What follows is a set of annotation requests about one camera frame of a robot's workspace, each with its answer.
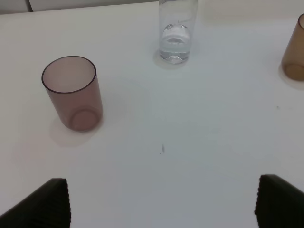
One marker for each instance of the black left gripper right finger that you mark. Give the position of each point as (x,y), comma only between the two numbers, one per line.
(279,204)

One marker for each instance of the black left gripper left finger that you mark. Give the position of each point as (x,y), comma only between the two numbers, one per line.
(47,207)

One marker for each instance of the pink translucent cup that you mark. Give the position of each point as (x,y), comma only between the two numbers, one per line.
(72,85)

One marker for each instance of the brown translucent cup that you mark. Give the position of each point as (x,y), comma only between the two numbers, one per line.
(293,59)

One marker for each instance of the clear plastic water bottle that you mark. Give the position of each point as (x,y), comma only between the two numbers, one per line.
(176,25)

